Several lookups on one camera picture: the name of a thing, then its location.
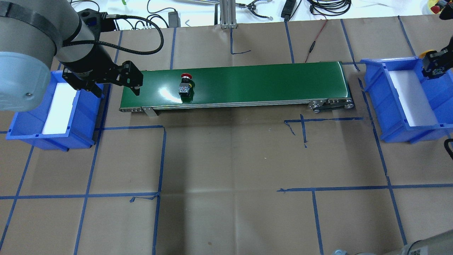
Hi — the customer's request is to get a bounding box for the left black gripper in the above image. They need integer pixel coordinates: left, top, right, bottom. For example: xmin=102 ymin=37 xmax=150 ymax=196
xmin=62 ymin=46 xmax=143 ymax=98

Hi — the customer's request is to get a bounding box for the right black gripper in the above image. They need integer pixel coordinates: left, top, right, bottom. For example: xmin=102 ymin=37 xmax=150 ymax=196
xmin=421 ymin=37 xmax=453 ymax=79

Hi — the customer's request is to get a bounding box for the red mushroom push button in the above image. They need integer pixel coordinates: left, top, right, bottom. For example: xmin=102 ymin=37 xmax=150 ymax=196
xmin=178 ymin=73 xmax=194 ymax=97

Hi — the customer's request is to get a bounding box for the yellow mushroom push button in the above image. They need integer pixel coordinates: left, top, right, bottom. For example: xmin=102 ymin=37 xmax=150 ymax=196
xmin=418 ymin=49 xmax=437 ymax=59

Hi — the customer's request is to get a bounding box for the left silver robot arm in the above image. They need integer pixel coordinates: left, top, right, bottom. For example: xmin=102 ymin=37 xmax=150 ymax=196
xmin=0 ymin=0 xmax=143 ymax=112

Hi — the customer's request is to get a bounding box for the right blue plastic bin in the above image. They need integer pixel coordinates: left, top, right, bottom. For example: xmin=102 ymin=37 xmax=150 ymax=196
xmin=361 ymin=57 xmax=453 ymax=143

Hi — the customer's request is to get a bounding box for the blue plastic bin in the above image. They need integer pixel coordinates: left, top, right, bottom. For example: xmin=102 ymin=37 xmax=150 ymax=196
xmin=5 ymin=71 xmax=101 ymax=152
xmin=361 ymin=57 xmax=453 ymax=143

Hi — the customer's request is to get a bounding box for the left blue plastic bin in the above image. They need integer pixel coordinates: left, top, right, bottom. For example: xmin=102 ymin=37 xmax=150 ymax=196
xmin=5 ymin=71 xmax=101 ymax=152

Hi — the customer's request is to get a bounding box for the white foam pad left bin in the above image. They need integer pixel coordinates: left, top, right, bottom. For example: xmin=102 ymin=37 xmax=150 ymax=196
xmin=41 ymin=83 xmax=77 ymax=135

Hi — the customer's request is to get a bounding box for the black power adapter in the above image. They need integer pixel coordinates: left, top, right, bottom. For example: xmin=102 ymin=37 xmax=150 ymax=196
xmin=168 ymin=10 xmax=181 ymax=28

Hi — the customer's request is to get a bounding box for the green conveyor belt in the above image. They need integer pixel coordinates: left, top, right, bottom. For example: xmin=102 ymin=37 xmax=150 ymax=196
xmin=119 ymin=62 xmax=355 ymax=116

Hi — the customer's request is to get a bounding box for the coiled black cable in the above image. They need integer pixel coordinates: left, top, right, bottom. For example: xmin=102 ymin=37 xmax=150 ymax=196
xmin=307 ymin=0 xmax=352 ymax=17

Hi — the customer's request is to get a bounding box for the red black wire pair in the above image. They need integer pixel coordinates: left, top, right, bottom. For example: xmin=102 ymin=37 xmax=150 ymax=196
xmin=304 ymin=20 xmax=328 ymax=63

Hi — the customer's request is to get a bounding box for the aluminium frame post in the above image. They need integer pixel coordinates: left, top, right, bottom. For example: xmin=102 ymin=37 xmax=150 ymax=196
xmin=219 ymin=0 xmax=237 ymax=29

